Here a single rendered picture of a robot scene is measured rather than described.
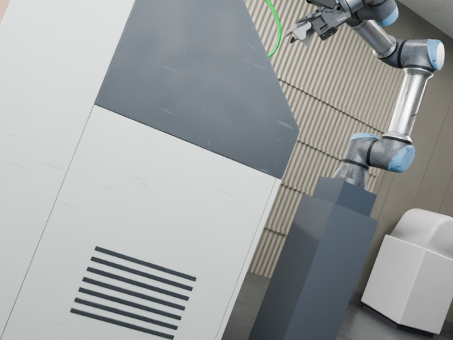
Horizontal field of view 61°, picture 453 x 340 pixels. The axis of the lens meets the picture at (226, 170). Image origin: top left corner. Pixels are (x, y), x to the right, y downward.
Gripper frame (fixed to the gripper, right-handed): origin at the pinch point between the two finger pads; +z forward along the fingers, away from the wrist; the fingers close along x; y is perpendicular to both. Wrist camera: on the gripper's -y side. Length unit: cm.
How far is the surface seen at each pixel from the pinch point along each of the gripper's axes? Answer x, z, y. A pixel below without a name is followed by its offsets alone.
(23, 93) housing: -62, 58, -4
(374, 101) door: 296, -13, -6
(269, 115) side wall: -20.3, 13.8, 25.0
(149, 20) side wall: -42, 26, -10
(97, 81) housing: -50, 44, -1
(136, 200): -44, 53, 31
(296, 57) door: 230, 26, -70
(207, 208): -32, 40, 42
